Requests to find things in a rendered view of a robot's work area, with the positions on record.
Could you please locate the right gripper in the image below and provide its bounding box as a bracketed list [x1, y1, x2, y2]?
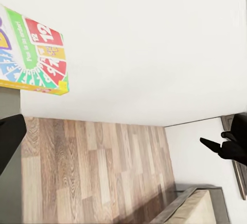
[200, 133, 247, 166]

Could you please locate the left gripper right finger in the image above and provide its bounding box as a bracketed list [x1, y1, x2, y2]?
[231, 114, 247, 155]

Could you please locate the board game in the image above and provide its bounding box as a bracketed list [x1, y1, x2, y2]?
[0, 4, 70, 95]

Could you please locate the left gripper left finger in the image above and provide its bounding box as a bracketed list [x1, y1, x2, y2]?
[0, 113, 27, 175]

